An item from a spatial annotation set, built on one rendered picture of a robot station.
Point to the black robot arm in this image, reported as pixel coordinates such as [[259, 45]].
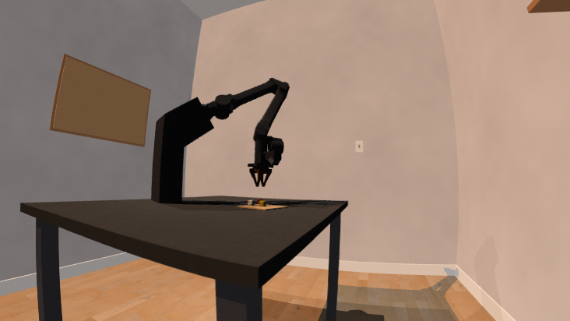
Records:
[[272, 147]]

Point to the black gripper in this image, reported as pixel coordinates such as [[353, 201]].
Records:
[[260, 169]]

